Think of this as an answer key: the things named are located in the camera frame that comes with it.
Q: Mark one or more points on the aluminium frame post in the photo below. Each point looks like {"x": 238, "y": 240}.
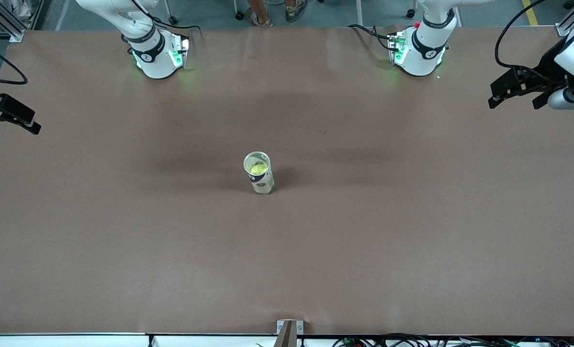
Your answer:
{"x": 564, "y": 30}
{"x": 5, "y": 21}

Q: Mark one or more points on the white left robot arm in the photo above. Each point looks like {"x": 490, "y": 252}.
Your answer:
{"x": 424, "y": 53}

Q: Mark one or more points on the white leg with caster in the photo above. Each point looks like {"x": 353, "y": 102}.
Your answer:
{"x": 238, "y": 17}
{"x": 409, "y": 13}

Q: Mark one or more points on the yellow tennis ball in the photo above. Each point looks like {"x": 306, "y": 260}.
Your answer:
{"x": 258, "y": 168}

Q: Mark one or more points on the clear tennis ball can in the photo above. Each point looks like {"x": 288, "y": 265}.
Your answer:
{"x": 263, "y": 183}

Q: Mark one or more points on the bare leg with sandal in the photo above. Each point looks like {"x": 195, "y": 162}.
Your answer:
{"x": 296, "y": 9}
{"x": 260, "y": 14}

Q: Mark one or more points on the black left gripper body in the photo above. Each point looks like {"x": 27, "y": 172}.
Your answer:
{"x": 550, "y": 68}

